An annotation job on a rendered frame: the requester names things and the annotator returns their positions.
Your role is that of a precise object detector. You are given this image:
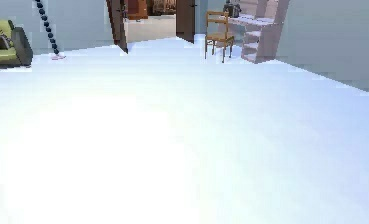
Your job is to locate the orange brown cupboard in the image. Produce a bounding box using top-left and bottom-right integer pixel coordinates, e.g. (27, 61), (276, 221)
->
(126, 0), (149, 21)

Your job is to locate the dark brown room door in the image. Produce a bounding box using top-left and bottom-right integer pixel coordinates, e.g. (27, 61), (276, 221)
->
(106, 0), (129, 55)
(175, 0), (197, 44)

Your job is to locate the floor lamp with beaded pole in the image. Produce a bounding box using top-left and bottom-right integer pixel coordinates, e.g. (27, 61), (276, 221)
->
(34, 0), (67, 61)

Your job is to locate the pinkish desk with shelves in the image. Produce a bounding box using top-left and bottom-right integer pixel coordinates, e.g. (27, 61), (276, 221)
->
(219, 0), (291, 65)

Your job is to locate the wooden chair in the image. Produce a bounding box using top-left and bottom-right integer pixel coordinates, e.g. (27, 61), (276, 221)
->
(204, 10), (236, 64)

